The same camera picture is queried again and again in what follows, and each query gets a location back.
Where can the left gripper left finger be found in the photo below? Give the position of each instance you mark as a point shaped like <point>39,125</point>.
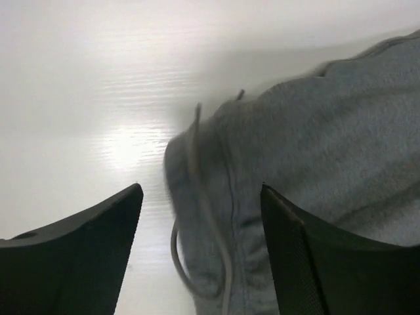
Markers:
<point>75,265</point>

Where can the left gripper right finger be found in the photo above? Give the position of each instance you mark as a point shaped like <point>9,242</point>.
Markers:
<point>320,269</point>

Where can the grey shorts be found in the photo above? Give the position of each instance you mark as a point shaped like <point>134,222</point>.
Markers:
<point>342,144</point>

